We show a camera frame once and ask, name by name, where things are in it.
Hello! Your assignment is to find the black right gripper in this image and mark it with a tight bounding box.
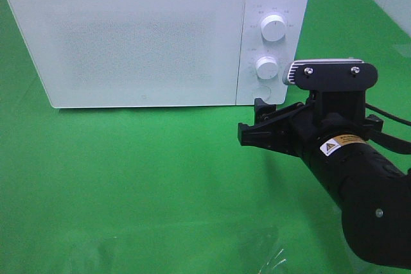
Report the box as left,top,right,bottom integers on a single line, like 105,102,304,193
238,98,383,171

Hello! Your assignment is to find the white microwave door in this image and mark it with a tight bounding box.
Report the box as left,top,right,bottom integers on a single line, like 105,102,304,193
8,0,244,108

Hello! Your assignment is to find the white round door button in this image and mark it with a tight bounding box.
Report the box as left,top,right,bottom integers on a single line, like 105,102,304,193
252,85,271,101

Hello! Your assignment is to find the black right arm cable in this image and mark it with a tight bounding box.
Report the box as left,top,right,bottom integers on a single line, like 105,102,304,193
364,103,411,155

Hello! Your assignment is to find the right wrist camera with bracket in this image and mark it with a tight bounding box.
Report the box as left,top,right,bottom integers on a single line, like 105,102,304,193
282,58,378,125

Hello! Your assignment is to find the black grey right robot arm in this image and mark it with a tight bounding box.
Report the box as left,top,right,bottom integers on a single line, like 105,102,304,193
238,99,410,269

